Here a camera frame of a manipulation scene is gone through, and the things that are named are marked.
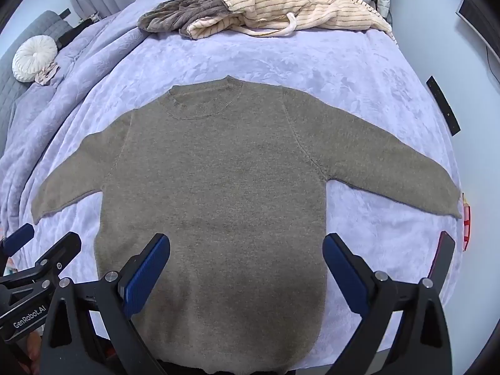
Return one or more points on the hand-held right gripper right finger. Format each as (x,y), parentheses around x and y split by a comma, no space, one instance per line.
(345,273)

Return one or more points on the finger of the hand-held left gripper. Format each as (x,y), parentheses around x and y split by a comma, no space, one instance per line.
(62,250)
(17,240)

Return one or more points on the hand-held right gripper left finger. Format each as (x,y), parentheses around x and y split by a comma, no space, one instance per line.
(146,277)

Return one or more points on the olive knit sweater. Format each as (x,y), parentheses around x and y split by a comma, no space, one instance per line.
(234,203)

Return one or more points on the dark maroon object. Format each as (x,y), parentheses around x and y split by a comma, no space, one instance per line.
(443,254)

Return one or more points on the red object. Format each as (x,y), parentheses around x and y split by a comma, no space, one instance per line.
(466,226)

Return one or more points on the grey quilted sofa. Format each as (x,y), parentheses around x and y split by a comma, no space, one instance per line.
(11,97)

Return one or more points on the beige crumpled cloth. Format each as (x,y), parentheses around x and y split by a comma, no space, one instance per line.
(47,75)

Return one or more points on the white round cushion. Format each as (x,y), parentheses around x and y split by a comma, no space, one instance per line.
(33,58)

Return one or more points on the black flat bar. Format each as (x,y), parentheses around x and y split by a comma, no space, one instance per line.
(443,105)

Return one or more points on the lavender plush blanket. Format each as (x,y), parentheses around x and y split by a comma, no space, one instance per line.
(312,66)

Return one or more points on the cream striped garment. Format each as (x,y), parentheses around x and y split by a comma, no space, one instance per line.
(312,11)

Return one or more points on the grey-brown fuzzy garment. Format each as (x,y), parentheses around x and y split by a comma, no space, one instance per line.
(183,11)

